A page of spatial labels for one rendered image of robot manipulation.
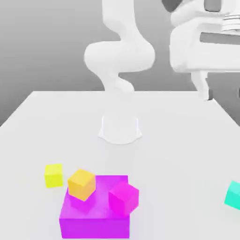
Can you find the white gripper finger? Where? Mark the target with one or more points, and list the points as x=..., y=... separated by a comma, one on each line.
x=201, y=84

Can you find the small magenta cube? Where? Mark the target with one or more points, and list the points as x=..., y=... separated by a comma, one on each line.
x=123, y=198

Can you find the small orange cube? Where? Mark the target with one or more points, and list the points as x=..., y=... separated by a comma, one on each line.
x=81, y=185

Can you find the small teal cube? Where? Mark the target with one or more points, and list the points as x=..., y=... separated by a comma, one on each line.
x=233, y=196

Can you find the small yellow cube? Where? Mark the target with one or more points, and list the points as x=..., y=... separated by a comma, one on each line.
x=53, y=175

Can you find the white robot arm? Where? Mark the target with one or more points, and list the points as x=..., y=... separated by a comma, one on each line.
x=120, y=54

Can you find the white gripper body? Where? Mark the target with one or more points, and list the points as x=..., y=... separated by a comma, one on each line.
x=185, y=50

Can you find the large purple box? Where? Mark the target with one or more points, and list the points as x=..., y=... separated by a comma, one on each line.
x=93, y=226

